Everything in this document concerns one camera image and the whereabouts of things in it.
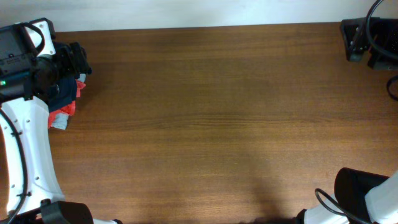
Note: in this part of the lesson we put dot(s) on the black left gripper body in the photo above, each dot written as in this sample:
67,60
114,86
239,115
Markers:
62,64

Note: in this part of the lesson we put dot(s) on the dark navy blue shorts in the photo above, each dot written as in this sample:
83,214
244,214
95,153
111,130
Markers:
63,93

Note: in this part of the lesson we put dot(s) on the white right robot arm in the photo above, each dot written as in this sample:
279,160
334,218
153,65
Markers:
360,197

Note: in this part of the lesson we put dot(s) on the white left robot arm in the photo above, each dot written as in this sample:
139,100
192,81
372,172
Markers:
26,80

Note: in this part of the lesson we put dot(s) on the red printed t-shirt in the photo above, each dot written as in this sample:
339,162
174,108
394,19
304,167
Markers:
66,107

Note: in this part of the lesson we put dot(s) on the grey folded garment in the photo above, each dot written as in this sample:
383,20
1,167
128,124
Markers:
60,121

